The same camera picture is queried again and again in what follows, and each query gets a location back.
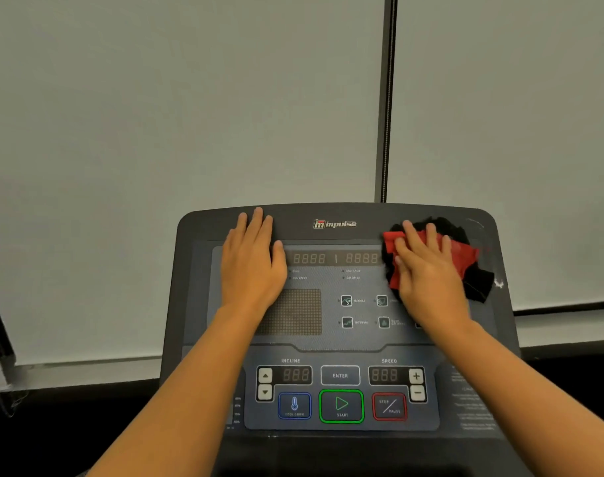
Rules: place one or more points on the wide grey roller blind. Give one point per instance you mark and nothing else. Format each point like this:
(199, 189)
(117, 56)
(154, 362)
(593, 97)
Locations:
(183, 143)

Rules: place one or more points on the person's left hand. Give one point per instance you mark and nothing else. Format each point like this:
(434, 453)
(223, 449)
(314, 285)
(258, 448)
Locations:
(250, 273)

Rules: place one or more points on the person's left thumb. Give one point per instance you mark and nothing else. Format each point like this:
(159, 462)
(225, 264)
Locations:
(280, 255)

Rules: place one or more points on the person's left middle finger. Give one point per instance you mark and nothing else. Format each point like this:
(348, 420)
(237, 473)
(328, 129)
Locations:
(256, 228)

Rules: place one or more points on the dark grey treadmill console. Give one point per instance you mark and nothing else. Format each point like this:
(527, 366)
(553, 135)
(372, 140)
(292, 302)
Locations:
(341, 352)

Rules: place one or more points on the person's right hand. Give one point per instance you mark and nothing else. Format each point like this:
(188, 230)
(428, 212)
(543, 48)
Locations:
(428, 283)

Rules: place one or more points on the dark window frame post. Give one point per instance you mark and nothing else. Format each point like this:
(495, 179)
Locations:
(386, 94)

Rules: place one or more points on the person's left forearm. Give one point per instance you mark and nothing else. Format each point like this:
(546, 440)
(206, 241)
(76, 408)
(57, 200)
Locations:
(183, 392)

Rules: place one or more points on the person's right middle finger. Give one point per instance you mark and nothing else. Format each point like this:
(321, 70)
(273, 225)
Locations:
(432, 240)

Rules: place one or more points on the red and black cloth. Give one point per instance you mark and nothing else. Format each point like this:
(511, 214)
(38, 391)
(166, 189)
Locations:
(473, 265)

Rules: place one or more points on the person's right forearm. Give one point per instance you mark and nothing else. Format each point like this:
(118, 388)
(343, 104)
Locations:
(525, 397)

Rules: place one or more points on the person's right thumb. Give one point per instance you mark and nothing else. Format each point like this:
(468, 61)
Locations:
(399, 263)

